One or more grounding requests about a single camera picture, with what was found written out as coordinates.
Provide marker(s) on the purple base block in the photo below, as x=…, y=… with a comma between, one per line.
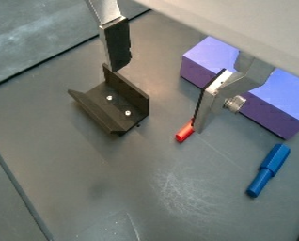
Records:
x=272, y=104

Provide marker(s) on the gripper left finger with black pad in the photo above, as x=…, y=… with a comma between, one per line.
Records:
x=114, y=32

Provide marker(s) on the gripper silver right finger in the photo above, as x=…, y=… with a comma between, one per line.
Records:
x=224, y=91

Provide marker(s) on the black V-shaped fixture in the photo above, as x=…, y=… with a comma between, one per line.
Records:
x=117, y=104

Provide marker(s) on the red peg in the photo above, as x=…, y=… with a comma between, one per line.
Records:
x=185, y=132

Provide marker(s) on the blue peg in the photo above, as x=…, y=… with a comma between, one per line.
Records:
x=269, y=169

